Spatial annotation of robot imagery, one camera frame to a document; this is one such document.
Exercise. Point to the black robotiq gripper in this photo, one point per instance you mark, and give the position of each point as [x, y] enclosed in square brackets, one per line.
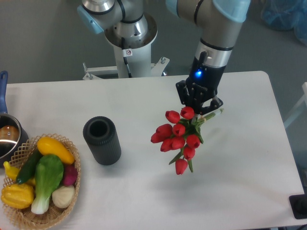
[201, 86]

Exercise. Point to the red tulip bouquet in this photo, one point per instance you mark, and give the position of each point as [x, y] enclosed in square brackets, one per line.
[182, 133]

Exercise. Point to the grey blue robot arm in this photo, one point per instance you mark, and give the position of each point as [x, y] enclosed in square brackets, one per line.
[220, 21]

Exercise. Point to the dark grey ribbed vase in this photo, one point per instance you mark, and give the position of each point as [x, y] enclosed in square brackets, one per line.
[101, 137]

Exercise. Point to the blue plastic bag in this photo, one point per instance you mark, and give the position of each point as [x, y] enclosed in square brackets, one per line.
[286, 15]

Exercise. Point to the black device at table edge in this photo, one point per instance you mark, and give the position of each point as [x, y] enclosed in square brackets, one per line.
[299, 206]

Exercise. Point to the yellow squash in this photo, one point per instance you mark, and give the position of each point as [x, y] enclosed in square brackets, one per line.
[48, 145]

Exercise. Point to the green bok choy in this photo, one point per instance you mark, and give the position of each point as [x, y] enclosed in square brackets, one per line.
[48, 175]

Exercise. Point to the white garlic bulb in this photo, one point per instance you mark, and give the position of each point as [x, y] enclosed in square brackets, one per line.
[63, 196]

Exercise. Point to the green cucumber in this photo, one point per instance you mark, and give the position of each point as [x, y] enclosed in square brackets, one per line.
[28, 169]

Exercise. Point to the small yellow gourd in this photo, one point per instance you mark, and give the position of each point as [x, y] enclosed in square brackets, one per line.
[12, 173]

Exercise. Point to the yellow bell pepper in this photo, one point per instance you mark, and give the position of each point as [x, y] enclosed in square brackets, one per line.
[18, 196]

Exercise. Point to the woven wicker basket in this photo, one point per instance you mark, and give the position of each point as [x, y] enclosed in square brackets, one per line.
[24, 219]

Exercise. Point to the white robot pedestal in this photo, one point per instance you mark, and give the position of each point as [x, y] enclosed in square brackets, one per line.
[132, 46]

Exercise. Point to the white frame at right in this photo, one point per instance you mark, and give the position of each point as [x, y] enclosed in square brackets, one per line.
[297, 109]

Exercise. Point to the blue handled saucepan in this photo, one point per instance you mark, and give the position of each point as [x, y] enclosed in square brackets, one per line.
[12, 135]

